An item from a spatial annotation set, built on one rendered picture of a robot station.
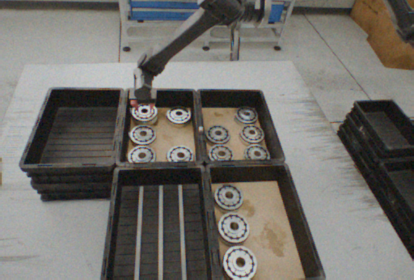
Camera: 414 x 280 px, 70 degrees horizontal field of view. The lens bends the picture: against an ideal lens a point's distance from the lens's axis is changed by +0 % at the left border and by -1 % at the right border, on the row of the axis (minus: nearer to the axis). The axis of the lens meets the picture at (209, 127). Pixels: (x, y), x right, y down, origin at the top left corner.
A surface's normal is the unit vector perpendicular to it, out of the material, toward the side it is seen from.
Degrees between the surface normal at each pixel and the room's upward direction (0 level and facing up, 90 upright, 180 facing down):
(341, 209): 0
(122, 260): 0
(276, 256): 0
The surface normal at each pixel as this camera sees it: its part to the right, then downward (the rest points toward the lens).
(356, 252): 0.11, -0.68
